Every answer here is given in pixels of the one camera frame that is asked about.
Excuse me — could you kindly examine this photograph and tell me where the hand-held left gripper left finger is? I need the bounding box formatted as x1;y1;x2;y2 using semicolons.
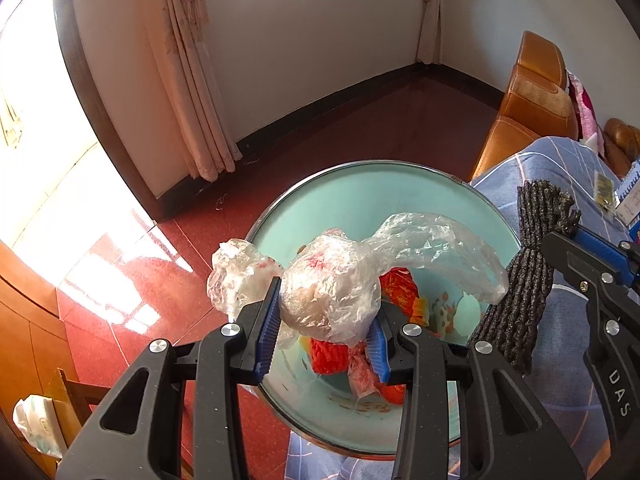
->
57;275;283;480

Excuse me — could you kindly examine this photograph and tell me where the blue plaid tablecloth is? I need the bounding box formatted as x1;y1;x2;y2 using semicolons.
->
285;137;640;480

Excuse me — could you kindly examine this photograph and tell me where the brown leather sofa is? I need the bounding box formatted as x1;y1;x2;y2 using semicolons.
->
602;117;640;178

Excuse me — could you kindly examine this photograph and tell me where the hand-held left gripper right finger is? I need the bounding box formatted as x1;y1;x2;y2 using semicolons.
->
367;305;586;480

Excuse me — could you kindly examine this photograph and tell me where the long pink curtain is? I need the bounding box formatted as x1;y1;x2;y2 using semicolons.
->
145;0;243;183

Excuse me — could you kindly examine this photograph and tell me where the wooden cabinet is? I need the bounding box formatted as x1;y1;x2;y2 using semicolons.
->
0;240;68;478

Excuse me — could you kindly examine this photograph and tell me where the green snack packet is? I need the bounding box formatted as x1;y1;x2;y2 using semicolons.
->
594;170;616;211

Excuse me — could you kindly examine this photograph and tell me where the large pink floral pillow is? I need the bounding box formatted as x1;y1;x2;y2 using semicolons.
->
566;71;606;153

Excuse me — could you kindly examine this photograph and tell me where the brown leather armchair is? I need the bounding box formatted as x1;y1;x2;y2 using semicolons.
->
469;31;580;183

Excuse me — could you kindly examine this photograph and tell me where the red plastic bag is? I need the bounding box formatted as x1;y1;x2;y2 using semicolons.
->
377;266;426;323

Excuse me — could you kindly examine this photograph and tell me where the tied pink curtain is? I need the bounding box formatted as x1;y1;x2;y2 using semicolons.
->
412;0;446;66

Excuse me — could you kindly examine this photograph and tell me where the red cellophane wrapper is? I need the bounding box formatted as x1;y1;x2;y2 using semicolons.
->
347;345;383;401

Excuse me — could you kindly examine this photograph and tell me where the red foam net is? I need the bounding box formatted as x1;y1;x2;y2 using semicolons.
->
307;337;351;376

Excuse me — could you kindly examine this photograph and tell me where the teal cartoon waste bin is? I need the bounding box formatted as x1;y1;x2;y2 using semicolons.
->
246;160;522;461

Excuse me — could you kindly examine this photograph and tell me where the wooden chair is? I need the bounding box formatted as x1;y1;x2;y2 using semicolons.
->
50;367;108;446

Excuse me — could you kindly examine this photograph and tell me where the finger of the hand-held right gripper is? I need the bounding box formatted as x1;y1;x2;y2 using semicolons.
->
541;231;618;306
572;227;640;306

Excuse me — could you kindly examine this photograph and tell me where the dark wooden door frame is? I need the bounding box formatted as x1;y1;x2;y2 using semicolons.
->
50;0;166;223

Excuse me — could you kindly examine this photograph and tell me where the black foam net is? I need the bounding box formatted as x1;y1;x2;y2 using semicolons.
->
467;180;581;376

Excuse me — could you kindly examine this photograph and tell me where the clear plastic bag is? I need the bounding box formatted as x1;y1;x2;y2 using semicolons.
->
207;212;510;348

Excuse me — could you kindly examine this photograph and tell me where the blue drink carton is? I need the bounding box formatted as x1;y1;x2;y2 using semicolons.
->
616;157;640;241

